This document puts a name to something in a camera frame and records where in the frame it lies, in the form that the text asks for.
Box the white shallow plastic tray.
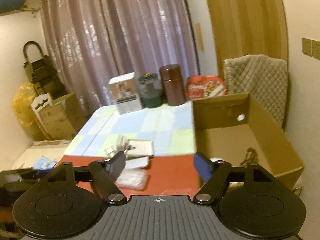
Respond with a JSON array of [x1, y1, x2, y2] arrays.
[[126, 139, 153, 157]]

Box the white square night light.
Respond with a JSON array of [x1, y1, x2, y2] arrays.
[[116, 135, 128, 152]]

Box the clear plastic bag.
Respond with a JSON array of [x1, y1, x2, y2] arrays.
[[116, 169, 149, 191]]

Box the dark metal trinket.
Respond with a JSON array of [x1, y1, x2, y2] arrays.
[[240, 147, 259, 167]]

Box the white paper booklet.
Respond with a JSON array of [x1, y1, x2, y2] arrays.
[[124, 156, 149, 170]]

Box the brown cardboard box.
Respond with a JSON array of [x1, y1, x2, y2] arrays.
[[192, 93, 304, 189]]

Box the stacked cardboard boxes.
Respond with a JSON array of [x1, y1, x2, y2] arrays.
[[39, 93, 87, 140]]

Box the yellow plastic bag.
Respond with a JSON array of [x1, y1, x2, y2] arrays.
[[12, 82, 38, 127]]

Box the white product box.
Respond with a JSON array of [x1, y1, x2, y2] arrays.
[[108, 72, 143, 114]]

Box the red instant rice meal box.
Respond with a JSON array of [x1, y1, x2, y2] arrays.
[[186, 75, 227, 100]]

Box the green glass jar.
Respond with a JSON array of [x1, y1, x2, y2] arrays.
[[138, 73, 163, 108]]

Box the black folded cart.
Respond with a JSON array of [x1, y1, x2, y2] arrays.
[[23, 41, 68, 99]]

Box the beige quilted chair cover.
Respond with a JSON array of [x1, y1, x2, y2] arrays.
[[223, 54, 289, 126]]

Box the brown cylindrical canister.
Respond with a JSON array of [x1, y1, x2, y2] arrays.
[[159, 64, 186, 106]]

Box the pink curtain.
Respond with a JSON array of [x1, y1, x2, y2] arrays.
[[40, 0, 199, 115]]

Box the wooden door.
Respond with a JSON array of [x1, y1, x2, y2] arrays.
[[207, 0, 289, 78]]

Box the wall socket plate pair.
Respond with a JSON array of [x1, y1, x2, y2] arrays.
[[302, 37, 320, 60]]

